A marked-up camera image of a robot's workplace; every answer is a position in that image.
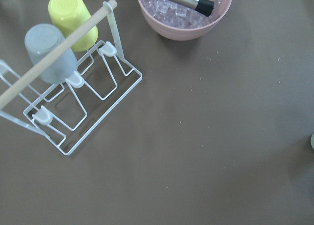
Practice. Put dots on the green cup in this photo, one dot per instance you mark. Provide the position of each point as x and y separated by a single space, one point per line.
312 141

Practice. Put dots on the pink bowl with ice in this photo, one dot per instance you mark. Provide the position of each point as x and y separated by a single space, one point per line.
179 23

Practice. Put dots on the steel muddler black tip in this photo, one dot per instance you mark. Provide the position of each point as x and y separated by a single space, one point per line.
204 7

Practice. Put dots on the yellow upturned cup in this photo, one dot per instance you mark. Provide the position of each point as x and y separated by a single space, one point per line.
68 15

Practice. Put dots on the white wire cup rack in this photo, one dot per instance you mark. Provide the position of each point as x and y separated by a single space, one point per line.
64 98

